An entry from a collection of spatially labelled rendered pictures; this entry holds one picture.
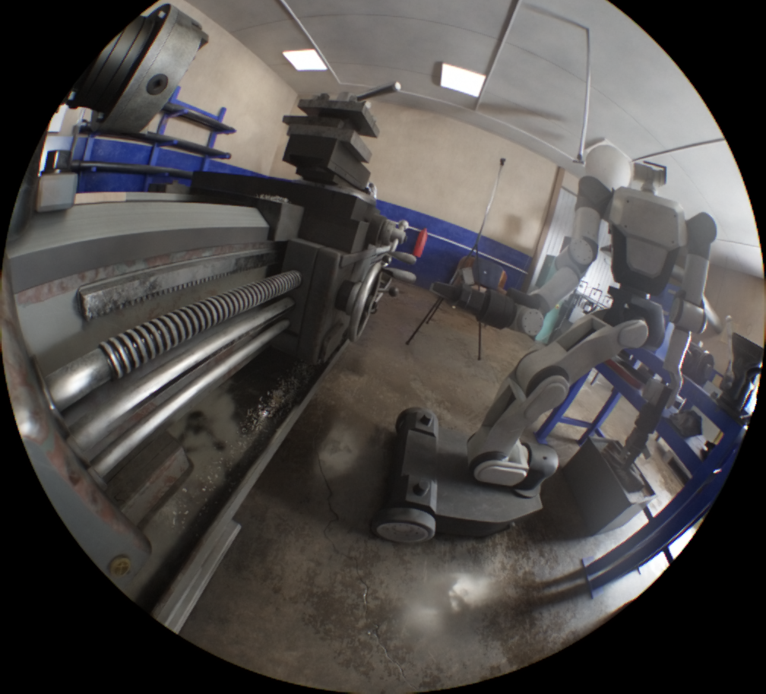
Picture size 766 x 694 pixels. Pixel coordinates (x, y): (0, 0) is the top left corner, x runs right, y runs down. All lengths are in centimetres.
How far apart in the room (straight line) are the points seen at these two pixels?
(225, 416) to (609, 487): 162
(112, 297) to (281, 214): 35
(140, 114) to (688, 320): 131
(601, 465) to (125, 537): 165
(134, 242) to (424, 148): 496
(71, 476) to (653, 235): 105
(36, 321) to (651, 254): 115
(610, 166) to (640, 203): 319
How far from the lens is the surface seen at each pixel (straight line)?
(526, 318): 63
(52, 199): 30
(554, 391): 76
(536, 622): 121
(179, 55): 50
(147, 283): 36
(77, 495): 23
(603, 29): 303
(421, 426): 106
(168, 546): 52
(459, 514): 93
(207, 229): 41
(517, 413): 77
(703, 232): 99
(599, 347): 83
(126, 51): 51
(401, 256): 65
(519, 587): 118
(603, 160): 410
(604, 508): 158
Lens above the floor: 88
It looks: 18 degrees down
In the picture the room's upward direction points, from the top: 18 degrees clockwise
